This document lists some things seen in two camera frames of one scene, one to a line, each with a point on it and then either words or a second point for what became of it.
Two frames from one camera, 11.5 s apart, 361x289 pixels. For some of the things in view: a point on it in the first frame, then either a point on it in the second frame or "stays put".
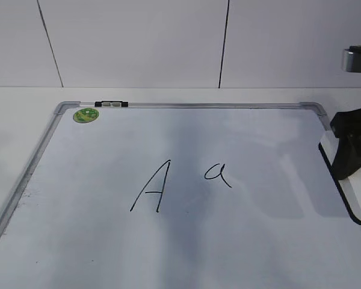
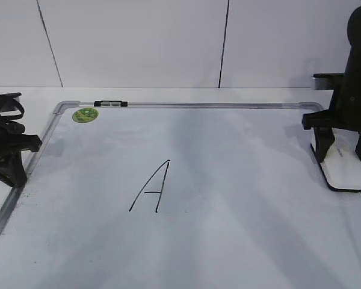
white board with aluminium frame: (180, 195) stays put
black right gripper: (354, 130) → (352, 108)
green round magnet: (85, 115) stays put
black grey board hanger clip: (111, 103) stays put
